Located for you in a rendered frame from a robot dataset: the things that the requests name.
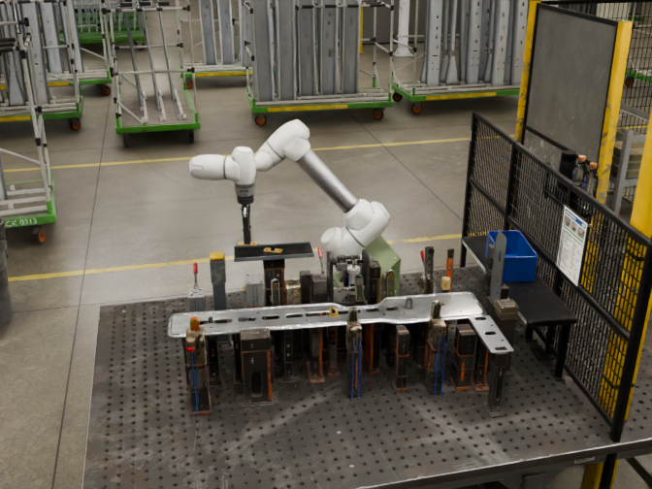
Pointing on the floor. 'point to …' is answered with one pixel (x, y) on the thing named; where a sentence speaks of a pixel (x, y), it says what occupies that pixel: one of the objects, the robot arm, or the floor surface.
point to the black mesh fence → (560, 272)
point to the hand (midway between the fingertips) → (246, 235)
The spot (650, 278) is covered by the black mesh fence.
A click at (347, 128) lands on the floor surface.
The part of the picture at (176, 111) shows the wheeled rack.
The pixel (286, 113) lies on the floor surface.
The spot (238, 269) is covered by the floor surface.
